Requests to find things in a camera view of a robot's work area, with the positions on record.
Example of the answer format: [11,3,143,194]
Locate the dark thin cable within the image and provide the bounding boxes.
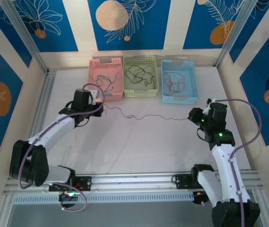
[90,71,120,93]

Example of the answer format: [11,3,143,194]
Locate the green thin cable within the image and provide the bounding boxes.
[102,105,192,121]

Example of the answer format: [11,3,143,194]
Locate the red thin cable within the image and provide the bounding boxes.
[162,71,186,96]

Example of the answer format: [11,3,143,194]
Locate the black thin cable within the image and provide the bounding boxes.
[124,65,156,87]

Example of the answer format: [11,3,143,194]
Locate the blue plastic basket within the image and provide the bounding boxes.
[160,60,199,105]

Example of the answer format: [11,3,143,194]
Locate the pink plastic basket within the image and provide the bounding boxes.
[87,57,123,102]

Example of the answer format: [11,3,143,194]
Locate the green plastic basket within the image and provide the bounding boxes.
[122,55,159,98]

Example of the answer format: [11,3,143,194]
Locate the white table cloth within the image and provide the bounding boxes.
[31,67,252,177]

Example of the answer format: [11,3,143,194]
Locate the perforated metal strip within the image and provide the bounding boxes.
[91,54,218,61]

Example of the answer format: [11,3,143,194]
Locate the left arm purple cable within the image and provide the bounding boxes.
[18,83,106,212]

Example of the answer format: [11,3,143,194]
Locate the aluminium side rail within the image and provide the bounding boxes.
[17,70,56,175]

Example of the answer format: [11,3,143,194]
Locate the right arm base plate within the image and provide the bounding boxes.
[174,174,219,190]

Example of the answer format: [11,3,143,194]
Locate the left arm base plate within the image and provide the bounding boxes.
[48,176,92,192]

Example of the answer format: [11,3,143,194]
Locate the aluminium mounting rail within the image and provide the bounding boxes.
[3,169,260,197]

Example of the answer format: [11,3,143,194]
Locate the grey slotted cable duct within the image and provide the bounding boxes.
[12,192,194,205]

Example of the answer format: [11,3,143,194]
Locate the aluminium frame post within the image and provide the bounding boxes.
[216,0,258,68]
[0,0,49,73]

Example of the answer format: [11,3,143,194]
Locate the aluminium frame leg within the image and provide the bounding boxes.
[251,189,269,227]
[0,195,14,227]

